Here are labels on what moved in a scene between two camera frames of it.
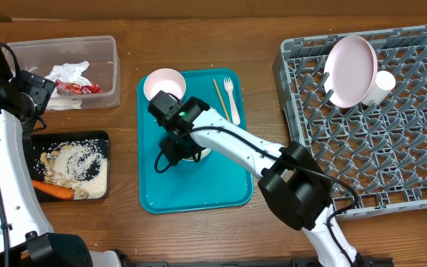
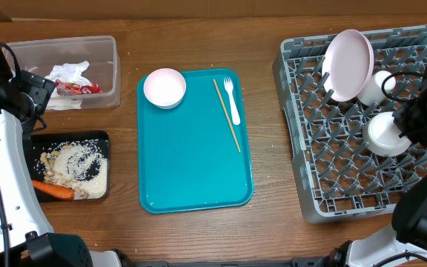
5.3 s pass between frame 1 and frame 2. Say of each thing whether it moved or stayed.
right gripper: moved
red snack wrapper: stayed
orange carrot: stayed
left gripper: stayed
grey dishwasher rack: stayed
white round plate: moved
